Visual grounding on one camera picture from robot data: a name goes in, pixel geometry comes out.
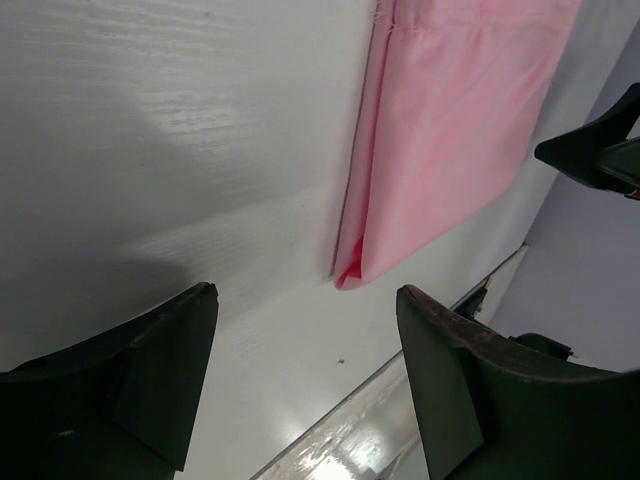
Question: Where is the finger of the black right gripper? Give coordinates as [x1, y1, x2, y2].
[534, 83, 639, 190]

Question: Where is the pink t shirt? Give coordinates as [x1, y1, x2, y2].
[333, 1, 580, 290]

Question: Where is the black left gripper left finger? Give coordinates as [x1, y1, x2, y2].
[1, 282, 219, 479]

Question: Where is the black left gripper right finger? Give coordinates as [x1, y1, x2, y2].
[396, 285, 639, 479]

